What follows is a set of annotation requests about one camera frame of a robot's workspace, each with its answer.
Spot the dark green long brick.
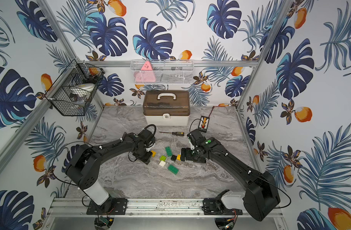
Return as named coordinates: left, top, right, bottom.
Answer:
left=167, top=164, right=179, bottom=175
left=165, top=147, right=173, bottom=157

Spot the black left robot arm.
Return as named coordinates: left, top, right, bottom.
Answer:
left=63, top=124, right=156, bottom=216

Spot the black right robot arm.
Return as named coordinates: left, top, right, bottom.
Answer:
left=185, top=129, right=292, bottom=221

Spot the black square brick centre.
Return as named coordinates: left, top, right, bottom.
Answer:
left=171, top=155, right=177, bottom=162

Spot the white square brick lower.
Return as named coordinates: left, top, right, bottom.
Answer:
left=159, top=161, right=166, bottom=167

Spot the black card with arrows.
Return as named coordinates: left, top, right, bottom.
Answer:
left=197, top=116, right=210, bottom=133

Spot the brown lid storage box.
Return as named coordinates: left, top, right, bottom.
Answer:
left=143, top=90, right=190, bottom=126

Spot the pink triangle sign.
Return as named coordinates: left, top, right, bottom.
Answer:
left=134, top=61, right=156, bottom=84

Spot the white object in basket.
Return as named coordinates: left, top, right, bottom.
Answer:
left=70, top=83, right=95, bottom=94

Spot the black handle screwdriver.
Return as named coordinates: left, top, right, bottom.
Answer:
left=160, top=131, right=185, bottom=137

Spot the white wire shelf basket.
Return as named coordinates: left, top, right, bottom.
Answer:
left=130, top=59, right=195, bottom=85

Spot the black wire basket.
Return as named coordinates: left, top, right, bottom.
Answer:
left=45, top=59, right=105, bottom=117

